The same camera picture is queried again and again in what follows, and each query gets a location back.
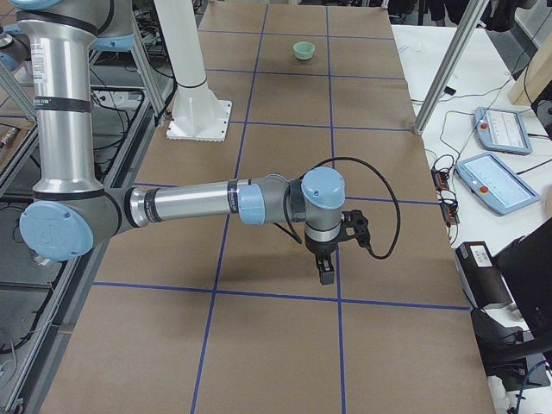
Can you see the teach pendant tablet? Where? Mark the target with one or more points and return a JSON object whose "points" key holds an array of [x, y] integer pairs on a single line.
{"points": [[495, 184], [502, 131]]}

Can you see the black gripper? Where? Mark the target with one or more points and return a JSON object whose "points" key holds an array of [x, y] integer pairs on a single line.
{"points": [[321, 249]]}

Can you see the small black square device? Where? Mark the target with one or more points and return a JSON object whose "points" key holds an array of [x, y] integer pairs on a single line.
{"points": [[450, 91]]}

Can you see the green ceramic bowl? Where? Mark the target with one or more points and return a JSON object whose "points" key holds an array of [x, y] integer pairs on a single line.
{"points": [[303, 50]]}

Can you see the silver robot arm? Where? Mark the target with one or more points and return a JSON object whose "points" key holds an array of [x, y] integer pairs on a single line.
{"points": [[73, 212]]}

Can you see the aluminium frame post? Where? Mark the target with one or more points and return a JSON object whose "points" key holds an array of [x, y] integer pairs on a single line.
{"points": [[456, 47]]}

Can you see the orange black usb hub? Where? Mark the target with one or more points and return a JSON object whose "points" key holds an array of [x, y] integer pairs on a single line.
{"points": [[446, 197]]}

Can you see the black box with label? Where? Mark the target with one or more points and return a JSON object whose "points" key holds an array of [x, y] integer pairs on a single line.
{"points": [[481, 280]]}

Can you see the far teach pendant tablet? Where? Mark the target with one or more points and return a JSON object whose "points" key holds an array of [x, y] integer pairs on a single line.
{"points": [[502, 131]]}

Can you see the near teach pendant tablet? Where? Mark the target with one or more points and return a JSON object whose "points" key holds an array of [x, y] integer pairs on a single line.
{"points": [[495, 184]]}

